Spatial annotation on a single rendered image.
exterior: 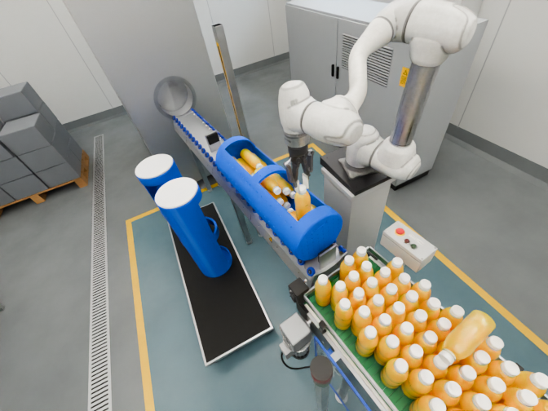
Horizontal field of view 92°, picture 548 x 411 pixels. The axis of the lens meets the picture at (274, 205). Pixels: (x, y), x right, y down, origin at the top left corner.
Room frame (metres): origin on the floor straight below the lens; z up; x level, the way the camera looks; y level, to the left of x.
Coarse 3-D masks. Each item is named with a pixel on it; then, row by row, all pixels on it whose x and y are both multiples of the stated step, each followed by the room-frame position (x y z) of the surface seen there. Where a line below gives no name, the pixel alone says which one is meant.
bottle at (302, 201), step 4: (296, 192) 0.82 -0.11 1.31; (304, 192) 0.79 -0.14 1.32; (296, 196) 0.80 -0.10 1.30; (300, 196) 0.79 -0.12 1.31; (304, 196) 0.79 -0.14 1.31; (308, 196) 0.79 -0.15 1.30; (296, 200) 0.79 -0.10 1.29; (300, 200) 0.78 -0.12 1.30; (304, 200) 0.78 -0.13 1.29; (308, 200) 0.78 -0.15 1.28; (296, 204) 0.79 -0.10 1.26; (300, 204) 0.78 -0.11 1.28; (304, 204) 0.77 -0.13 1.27; (308, 204) 0.78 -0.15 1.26; (296, 208) 0.79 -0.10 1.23; (300, 208) 0.78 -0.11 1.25; (304, 208) 0.77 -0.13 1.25; (308, 208) 0.78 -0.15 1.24; (296, 212) 0.80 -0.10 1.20; (300, 212) 0.78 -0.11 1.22; (304, 212) 0.77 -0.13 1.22; (300, 216) 0.78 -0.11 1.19
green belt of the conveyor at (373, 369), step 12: (372, 264) 0.63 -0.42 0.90; (336, 276) 0.60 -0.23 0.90; (312, 300) 0.51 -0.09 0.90; (324, 312) 0.44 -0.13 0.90; (348, 336) 0.33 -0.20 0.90; (348, 348) 0.28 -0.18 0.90; (360, 360) 0.23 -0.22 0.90; (372, 360) 0.23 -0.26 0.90; (372, 372) 0.19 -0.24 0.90; (396, 396) 0.10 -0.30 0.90; (396, 408) 0.07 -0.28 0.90; (408, 408) 0.07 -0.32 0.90
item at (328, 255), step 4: (332, 244) 0.69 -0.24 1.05; (328, 248) 0.68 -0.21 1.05; (332, 248) 0.67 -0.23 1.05; (320, 252) 0.66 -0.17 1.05; (324, 252) 0.65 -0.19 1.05; (328, 252) 0.66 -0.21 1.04; (332, 252) 0.67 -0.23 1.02; (320, 256) 0.64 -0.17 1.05; (324, 256) 0.65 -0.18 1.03; (328, 256) 0.66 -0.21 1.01; (332, 256) 0.67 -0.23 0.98; (320, 260) 0.64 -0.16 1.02; (324, 260) 0.65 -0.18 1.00; (328, 260) 0.66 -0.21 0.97; (332, 260) 0.67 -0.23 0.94; (320, 264) 0.64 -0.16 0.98; (324, 264) 0.65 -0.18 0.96; (328, 264) 0.66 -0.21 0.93; (320, 268) 0.64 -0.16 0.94
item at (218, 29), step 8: (216, 24) 2.16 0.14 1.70; (216, 32) 2.12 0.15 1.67; (216, 40) 2.15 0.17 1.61; (224, 40) 2.14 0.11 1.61; (224, 48) 2.13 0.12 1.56; (224, 56) 2.12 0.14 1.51; (224, 64) 2.12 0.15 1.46; (224, 72) 2.14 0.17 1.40; (232, 72) 2.14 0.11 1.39; (232, 80) 2.13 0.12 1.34; (232, 88) 2.12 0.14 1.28; (232, 96) 2.12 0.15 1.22; (232, 104) 2.15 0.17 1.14; (240, 104) 2.14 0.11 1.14; (240, 112) 2.13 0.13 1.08; (240, 120) 2.12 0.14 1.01; (240, 128) 2.13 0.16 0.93; (248, 136) 2.14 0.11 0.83
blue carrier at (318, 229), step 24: (240, 144) 1.51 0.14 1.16; (240, 168) 1.20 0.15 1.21; (264, 168) 1.12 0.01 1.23; (240, 192) 1.14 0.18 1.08; (264, 192) 0.96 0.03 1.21; (264, 216) 0.89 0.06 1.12; (288, 216) 0.78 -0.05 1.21; (312, 216) 0.73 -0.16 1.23; (336, 216) 0.75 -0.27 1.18; (288, 240) 0.70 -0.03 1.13; (312, 240) 0.69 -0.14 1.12
